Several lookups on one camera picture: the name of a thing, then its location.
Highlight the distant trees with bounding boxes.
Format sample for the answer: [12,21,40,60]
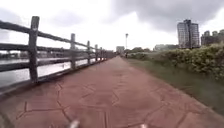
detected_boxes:
[123,46,153,55]

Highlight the green hedge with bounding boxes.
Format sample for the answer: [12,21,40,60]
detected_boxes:
[127,43,224,81]

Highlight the distant pale building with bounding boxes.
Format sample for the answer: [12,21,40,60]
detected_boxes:
[115,45,126,55]

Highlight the river water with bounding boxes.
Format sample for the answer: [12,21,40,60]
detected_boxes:
[0,57,101,88]

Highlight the tall grey building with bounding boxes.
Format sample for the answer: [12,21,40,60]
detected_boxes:
[176,19,201,50]

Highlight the low dark building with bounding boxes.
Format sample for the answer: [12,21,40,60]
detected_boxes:
[200,29,224,47]

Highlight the grey wooden rail fence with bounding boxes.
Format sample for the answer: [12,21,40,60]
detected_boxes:
[0,15,115,98]

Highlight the long low building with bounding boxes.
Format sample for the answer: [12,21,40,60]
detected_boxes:
[153,43,180,52]

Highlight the tall lamp pole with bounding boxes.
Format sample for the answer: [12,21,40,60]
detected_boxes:
[124,32,130,51]

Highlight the red stone paved path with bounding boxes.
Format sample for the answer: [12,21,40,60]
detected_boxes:
[0,55,224,128]

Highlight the grass strip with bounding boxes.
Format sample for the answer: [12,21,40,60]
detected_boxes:
[123,57,224,116]

